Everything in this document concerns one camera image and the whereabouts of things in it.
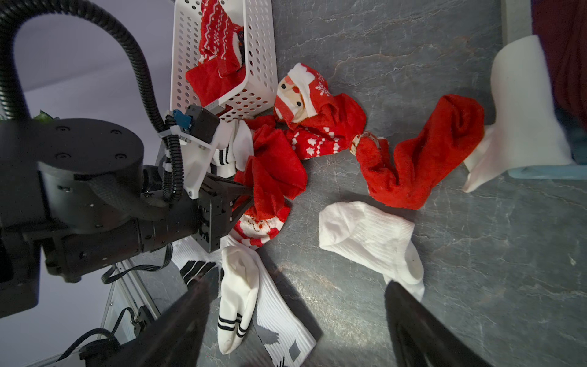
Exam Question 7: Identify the santa striped small sock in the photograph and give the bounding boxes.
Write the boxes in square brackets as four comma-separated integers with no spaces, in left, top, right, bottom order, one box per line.
[230,205,290,249]

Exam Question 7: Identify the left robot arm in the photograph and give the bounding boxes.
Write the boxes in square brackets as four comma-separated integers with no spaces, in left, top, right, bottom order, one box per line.
[1,1,253,317]

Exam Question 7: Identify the red snowflake sock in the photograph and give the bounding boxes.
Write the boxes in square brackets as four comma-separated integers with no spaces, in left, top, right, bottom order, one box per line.
[354,95,485,210]

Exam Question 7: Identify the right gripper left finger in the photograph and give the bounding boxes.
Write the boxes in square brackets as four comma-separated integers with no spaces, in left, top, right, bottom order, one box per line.
[104,268,220,366]

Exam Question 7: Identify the plain red fleece sock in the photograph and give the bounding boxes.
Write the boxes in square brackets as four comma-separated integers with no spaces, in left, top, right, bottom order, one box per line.
[234,115,307,221]

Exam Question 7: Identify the red white striped sock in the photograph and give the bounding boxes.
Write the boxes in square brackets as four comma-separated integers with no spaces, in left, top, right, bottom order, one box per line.
[186,1,245,107]

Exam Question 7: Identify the white plastic basket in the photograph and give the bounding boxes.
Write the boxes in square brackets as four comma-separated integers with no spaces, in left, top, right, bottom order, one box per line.
[170,1,278,122]

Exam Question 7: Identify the white black striped sock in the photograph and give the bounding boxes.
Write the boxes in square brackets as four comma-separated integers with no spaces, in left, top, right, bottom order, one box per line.
[211,119,254,178]

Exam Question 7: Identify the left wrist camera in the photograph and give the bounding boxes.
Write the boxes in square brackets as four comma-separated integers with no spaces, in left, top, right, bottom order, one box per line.
[157,105,229,204]

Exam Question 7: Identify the white sock black ankle stripes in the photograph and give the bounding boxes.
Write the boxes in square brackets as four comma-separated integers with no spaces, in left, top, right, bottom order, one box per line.
[217,246,259,355]

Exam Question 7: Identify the white sock grey emblem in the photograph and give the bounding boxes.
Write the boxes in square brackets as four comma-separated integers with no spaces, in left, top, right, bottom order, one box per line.
[172,236,316,366]

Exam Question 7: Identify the blue plastic basket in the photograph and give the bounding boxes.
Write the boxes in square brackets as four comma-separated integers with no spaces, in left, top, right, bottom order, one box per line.
[499,0,587,180]

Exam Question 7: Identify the santa face red sock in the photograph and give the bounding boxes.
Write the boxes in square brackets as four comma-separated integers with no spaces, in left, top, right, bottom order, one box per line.
[274,63,366,160]

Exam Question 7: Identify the pink purple yellow sock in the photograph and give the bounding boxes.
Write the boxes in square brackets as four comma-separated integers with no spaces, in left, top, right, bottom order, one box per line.
[531,0,586,126]

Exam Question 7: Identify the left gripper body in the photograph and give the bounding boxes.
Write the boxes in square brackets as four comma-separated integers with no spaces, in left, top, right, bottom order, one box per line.
[192,174,254,253]

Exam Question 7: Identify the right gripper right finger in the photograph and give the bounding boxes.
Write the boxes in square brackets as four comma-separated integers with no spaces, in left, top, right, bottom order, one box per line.
[385,281,489,366]

